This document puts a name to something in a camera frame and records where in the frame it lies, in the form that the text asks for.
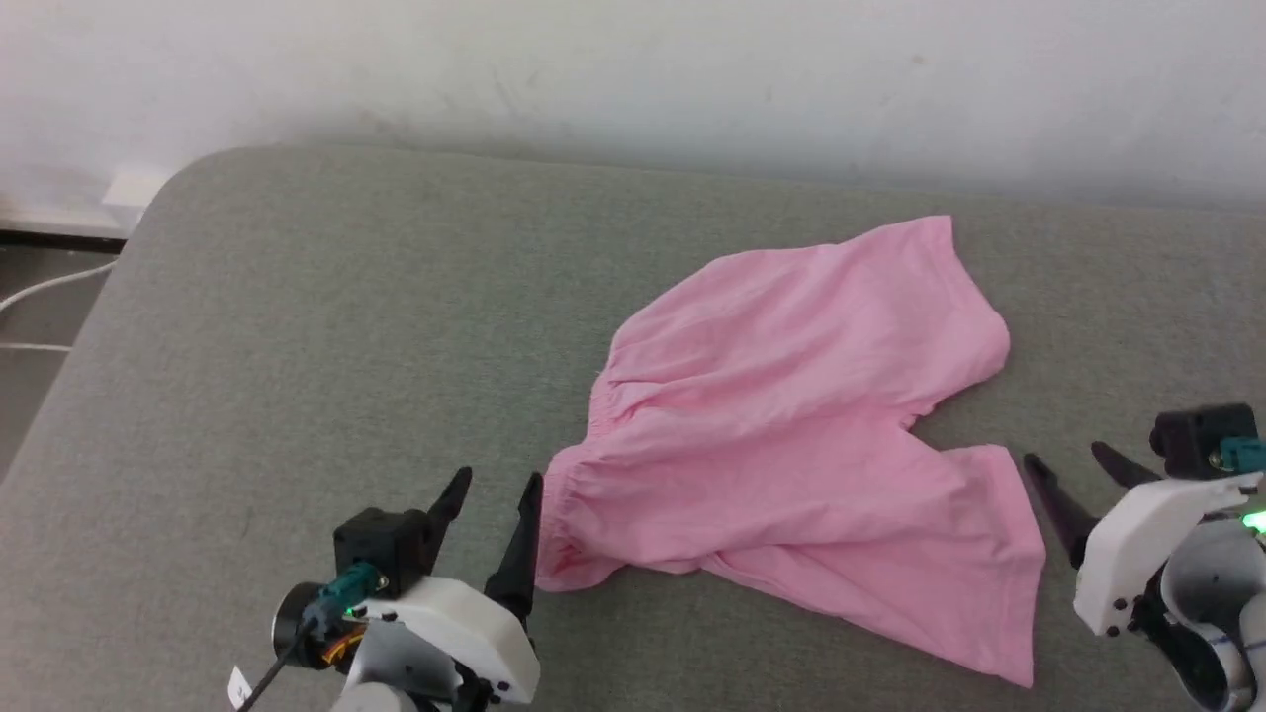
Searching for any grey fabric sofa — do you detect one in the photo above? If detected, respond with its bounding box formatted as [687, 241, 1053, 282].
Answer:
[0, 146, 1266, 712]

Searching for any pink shorts garment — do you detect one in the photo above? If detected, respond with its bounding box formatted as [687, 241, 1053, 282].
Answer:
[535, 215, 1047, 689]

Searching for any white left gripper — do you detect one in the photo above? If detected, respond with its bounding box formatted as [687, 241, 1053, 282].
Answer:
[366, 467, 545, 706]

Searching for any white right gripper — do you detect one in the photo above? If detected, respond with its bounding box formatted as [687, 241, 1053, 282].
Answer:
[1023, 441, 1266, 637]

